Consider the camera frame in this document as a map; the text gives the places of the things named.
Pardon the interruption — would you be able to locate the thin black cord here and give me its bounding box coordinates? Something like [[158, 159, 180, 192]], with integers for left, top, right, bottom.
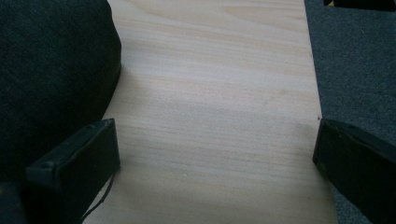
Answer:
[[81, 170, 117, 222]]

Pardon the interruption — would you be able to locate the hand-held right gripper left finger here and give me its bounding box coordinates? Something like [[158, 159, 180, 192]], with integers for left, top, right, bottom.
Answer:
[[20, 118, 121, 224]]

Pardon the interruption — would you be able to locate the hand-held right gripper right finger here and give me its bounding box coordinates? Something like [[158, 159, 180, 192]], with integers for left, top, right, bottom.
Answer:
[[312, 118, 396, 224]]

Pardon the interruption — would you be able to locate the dark grey garment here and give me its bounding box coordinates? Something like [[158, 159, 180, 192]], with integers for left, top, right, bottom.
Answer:
[[0, 0, 122, 188]]

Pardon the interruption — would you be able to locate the black furniture base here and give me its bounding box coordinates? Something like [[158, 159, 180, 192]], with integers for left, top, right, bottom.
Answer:
[[322, 0, 396, 13]]

